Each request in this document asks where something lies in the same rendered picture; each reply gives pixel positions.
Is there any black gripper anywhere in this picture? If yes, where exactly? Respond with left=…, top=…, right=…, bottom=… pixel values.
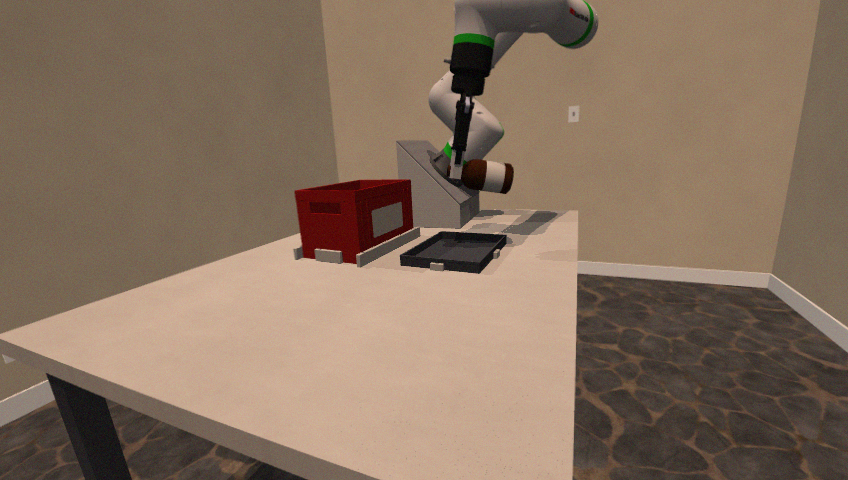
left=449, top=73, right=485, bottom=179

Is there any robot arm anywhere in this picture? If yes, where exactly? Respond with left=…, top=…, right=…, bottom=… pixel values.
left=428, top=0, right=599, bottom=187

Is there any red divided crate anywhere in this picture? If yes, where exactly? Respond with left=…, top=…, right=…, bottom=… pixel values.
left=295, top=179, right=413, bottom=264

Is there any brown bottle with white label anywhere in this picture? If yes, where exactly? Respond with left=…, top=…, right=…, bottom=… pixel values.
left=461, top=159, right=514, bottom=194

